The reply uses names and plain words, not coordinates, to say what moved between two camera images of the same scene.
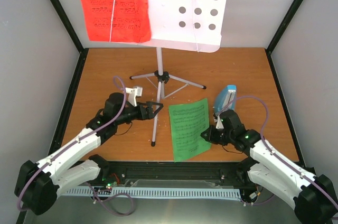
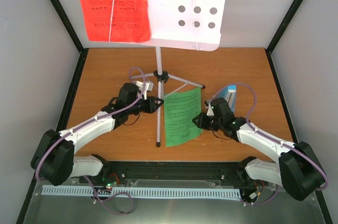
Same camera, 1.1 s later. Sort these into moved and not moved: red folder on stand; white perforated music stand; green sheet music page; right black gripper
Moved: green sheet music page; right black gripper
Not moved: white perforated music stand; red folder on stand
